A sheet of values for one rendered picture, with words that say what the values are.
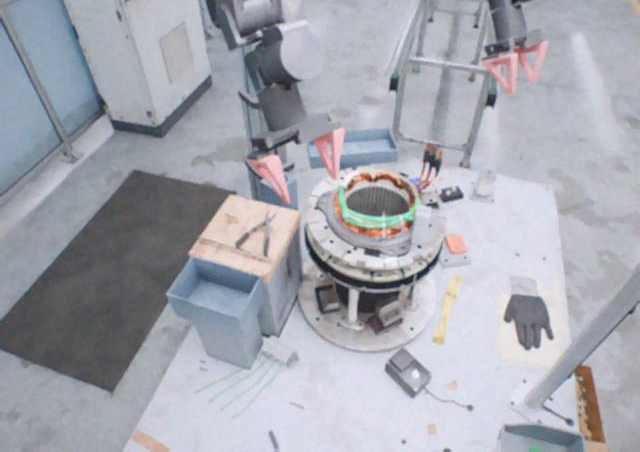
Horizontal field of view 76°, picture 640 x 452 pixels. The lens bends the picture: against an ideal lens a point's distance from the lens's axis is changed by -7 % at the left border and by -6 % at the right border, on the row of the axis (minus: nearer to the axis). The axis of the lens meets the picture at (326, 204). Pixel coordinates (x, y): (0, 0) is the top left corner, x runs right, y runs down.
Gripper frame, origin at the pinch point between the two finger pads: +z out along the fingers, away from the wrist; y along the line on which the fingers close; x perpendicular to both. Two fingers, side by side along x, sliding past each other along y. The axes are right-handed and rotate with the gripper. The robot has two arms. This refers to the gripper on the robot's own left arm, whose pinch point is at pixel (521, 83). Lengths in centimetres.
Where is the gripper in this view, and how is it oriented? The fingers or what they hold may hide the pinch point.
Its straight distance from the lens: 93.5
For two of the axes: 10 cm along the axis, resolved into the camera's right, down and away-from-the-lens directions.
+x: -5.2, -0.9, 8.5
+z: 3.1, 9.0, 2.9
